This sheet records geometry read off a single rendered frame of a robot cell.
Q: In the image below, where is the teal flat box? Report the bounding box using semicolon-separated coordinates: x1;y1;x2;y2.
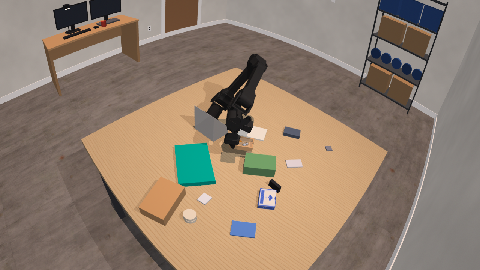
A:
175;143;216;187

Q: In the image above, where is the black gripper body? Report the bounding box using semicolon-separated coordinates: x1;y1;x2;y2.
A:
224;128;240;145

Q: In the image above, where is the blue flat rectangular pad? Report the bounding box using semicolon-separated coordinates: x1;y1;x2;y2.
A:
230;220;257;238

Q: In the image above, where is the wooden ball-in-hole puzzle tray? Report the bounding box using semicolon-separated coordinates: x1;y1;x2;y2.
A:
234;136;254;152

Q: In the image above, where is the white flat square case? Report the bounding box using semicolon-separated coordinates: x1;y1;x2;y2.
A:
197;193;212;205

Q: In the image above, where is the tan rectangular block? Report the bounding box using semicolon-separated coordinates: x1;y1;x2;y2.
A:
138;177;186;226

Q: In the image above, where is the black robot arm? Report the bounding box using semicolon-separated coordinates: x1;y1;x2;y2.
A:
206;54;268;133

